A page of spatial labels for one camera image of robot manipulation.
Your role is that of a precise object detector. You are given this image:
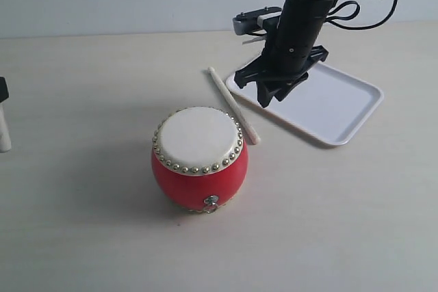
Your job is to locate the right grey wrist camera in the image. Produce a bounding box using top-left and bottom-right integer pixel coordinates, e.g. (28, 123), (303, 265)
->
(233, 6), (282, 36)

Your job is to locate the small red drum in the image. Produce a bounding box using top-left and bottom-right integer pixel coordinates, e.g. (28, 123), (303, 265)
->
(151, 106), (248, 213)

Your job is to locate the white drumstick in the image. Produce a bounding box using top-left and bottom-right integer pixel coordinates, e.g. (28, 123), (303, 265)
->
(207, 67), (261, 145)
(0, 104), (12, 153)

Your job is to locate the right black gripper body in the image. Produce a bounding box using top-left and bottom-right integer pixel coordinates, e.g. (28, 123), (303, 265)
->
(234, 38), (329, 88)

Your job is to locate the white plastic tray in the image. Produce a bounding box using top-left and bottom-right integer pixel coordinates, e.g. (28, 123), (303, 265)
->
(226, 62), (384, 147)

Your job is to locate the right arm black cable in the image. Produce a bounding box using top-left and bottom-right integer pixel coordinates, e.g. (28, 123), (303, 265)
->
(324, 0), (401, 29)

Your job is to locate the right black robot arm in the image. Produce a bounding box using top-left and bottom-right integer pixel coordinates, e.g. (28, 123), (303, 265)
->
(233, 0), (357, 107)

